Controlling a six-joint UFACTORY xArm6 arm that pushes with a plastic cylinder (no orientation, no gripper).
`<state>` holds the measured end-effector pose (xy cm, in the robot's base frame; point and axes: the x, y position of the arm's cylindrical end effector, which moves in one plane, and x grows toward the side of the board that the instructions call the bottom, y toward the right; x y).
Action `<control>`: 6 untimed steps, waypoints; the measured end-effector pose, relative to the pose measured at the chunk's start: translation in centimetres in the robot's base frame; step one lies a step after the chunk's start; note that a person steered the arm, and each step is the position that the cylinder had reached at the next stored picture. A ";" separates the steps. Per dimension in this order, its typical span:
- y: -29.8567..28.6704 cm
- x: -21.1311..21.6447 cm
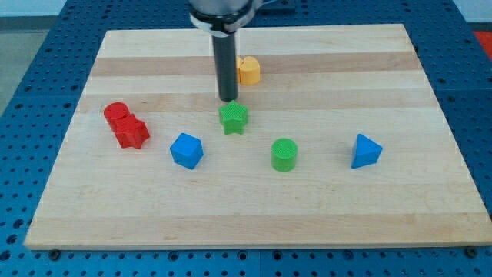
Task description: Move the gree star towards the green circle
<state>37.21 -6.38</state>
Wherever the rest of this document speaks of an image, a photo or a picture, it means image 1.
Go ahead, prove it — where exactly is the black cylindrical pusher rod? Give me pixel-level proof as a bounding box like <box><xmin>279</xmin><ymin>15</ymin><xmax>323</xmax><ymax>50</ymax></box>
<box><xmin>212</xmin><ymin>35</ymin><xmax>238</xmax><ymax>102</ymax></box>

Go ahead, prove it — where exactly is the green star block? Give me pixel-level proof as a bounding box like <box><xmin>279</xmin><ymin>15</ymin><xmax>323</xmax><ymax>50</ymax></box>
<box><xmin>218</xmin><ymin>100</ymin><xmax>248</xmax><ymax>135</ymax></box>

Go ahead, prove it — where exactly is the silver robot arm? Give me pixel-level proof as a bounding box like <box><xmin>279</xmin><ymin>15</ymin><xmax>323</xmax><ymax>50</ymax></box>
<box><xmin>189</xmin><ymin>0</ymin><xmax>264</xmax><ymax>102</ymax></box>

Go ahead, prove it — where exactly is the red star block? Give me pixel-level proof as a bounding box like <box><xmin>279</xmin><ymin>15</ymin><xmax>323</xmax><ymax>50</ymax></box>
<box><xmin>115</xmin><ymin>114</ymin><xmax>150</xmax><ymax>149</ymax></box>

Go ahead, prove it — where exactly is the yellow heart block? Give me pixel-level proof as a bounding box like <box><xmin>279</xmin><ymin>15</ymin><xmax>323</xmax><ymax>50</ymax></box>
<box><xmin>236</xmin><ymin>56</ymin><xmax>261</xmax><ymax>85</ymax></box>

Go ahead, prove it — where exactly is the blue cube block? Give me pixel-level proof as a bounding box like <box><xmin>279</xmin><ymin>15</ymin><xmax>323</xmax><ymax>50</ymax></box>
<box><xmin>170</xmin><ymin>133</ymin><xmax>204</xmax><ymax>169</ymax></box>

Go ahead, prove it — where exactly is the green cylinder block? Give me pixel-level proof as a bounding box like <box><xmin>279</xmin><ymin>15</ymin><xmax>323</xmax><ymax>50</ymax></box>
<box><xmin>271</xmin><ymin>138</ymin><xmax>298</xmax><ymax>172</ymax></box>

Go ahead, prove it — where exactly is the red cylinder block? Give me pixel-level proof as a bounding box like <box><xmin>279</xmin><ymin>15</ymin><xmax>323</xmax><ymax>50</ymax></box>
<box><xmin>103</xmin><ymin>102</ymin><xmax>130</xmax><ymax>132</ymax></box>

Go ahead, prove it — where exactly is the wooden board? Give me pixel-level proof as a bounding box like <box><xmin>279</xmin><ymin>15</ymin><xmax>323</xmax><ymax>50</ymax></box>
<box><xmin>25</xmin><ymin>24</ymin><xmax>491</xmax><ymax>250</ymax></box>

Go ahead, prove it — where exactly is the blue triangle block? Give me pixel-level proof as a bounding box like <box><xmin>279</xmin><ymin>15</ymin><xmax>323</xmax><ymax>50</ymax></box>
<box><xmin>351</xmin><ymin>134</ymin><xmax>383</xmax><ymax>169</ymax></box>

